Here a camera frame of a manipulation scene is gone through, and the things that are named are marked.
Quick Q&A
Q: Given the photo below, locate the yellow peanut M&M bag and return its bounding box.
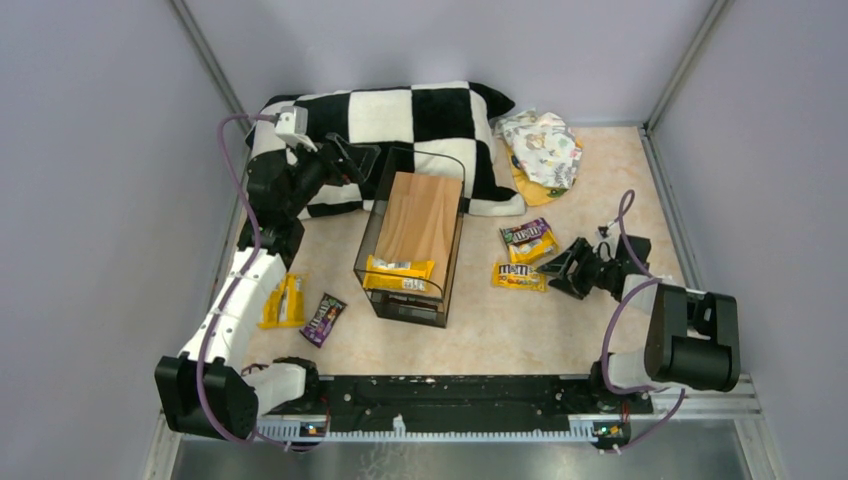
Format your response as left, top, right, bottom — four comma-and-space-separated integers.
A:
492, 263, 547, 292

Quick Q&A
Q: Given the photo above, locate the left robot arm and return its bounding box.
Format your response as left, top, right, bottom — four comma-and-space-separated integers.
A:
154, 133, 380, 442

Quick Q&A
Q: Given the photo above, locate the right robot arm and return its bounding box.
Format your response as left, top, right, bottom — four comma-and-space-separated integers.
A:
539, 236, 741, 395

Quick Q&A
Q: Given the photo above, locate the yellow candy bag back side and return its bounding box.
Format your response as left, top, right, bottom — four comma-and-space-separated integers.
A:
507, 232, 560, 264

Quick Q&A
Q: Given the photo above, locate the yellow candy bag on shelf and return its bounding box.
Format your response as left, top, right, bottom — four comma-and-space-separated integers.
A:
362, 255, 435, 292

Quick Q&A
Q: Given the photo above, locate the yellow candy bag left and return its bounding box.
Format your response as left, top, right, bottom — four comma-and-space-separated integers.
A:
258, 273, 307, 329

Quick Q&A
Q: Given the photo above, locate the purple M&M candy bag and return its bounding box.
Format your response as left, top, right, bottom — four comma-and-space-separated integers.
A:
299, 293, 347, 348

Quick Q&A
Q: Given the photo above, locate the purple brown M&M bag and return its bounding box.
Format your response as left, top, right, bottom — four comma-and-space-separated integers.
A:
499, 217, 556, 246

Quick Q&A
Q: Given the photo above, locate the yellow cloth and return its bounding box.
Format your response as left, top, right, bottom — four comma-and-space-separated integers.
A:
503, 134, 583, 207

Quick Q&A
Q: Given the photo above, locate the black white checkered pillow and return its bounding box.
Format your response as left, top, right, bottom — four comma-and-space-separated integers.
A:
261, 81, 527, 219

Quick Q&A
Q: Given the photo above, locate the patterned white cloth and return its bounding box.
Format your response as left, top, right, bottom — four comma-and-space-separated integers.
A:
494, 109, 583, 190

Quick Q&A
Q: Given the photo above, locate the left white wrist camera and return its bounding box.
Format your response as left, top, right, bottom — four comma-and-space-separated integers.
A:
274, 105, 314, 149

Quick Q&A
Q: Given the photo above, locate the black wire shelf wooden top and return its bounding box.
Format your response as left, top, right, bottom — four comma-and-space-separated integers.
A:
353, 146, 467, 328

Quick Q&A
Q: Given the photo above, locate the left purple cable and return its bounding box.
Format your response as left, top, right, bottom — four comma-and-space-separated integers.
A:
195, 113, 319, 452

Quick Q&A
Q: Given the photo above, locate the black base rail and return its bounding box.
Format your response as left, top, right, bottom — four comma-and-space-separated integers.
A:
258, 375, 654, 448

